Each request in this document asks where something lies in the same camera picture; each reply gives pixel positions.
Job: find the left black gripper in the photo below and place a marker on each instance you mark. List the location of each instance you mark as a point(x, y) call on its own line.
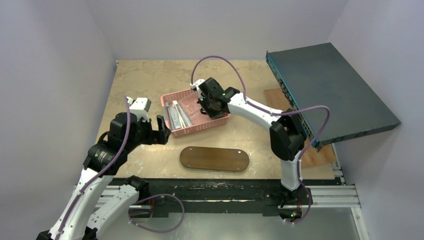
point(160, 136)

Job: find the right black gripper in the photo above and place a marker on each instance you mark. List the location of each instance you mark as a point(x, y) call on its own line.
point(205, 103)

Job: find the pink plastic basket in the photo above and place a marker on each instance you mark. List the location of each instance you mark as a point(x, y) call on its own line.
point(203, 123)

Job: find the oval wooden tray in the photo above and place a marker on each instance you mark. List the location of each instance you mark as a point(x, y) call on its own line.
point(214, 159)

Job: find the dark green enamel mug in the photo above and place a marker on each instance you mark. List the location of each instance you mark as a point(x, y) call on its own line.
point(202, 111)

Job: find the clear plastic holder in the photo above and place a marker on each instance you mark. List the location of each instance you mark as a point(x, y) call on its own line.
point(190, 106)

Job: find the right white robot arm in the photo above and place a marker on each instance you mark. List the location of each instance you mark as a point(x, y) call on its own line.
point(287, 137)

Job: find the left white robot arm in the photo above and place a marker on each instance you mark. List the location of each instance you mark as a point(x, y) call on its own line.
point(80, 220)

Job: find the wooden board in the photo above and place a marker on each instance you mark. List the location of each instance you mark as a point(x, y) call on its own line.
point(275, 99)

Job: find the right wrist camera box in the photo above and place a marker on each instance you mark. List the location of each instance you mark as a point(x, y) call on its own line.
point(195, 86)

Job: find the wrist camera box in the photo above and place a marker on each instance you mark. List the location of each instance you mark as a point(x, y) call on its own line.
point(139, 107)
point(195, 86)

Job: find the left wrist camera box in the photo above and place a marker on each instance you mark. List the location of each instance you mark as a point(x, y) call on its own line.
point(139, 107)

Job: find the black aluminium base frame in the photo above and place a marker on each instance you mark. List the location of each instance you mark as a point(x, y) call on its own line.
point(242, 196)

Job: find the dark network switch box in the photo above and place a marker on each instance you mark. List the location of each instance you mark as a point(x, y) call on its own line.
point(335, 101)

